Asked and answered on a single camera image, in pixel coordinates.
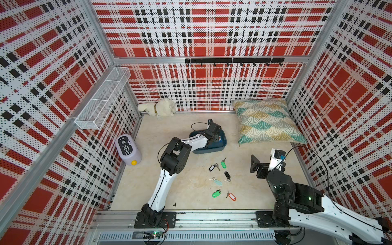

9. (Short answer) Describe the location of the black key tag with key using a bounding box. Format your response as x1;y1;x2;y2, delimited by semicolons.
224;171;231;182

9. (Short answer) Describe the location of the green key tag with key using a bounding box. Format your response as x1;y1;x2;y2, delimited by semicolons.
221;158;227;169

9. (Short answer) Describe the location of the black tag with white label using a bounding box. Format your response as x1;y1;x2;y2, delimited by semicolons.
208;163;220;172

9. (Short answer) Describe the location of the red key tag with key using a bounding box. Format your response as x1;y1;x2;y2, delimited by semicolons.
226;191;237;201

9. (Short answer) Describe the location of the light mint key tag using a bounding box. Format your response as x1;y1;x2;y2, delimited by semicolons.
210;177;223;186

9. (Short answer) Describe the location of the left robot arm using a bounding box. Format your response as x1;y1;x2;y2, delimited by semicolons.
134;119;227;229

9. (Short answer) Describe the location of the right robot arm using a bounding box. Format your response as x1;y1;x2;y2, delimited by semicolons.
250;150;392;245

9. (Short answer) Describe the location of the teal plastic storage box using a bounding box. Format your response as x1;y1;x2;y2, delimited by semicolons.
193;130;227;154

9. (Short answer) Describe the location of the fan pattern cushion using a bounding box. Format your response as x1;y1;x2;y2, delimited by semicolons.
232;99;307;145

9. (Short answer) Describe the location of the white plush toy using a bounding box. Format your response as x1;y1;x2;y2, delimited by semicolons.
137;98;177;117

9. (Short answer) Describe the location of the small circuit board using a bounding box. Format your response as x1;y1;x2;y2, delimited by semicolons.
143;231;162;240

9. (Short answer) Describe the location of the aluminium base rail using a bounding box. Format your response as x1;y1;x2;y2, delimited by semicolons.
88;209;307;243

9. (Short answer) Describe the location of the black wall hook rail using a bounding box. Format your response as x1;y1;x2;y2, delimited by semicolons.
185;57;285;64

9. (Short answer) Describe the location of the white wire wall basket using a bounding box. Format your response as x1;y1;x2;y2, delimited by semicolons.
75;67;130;130

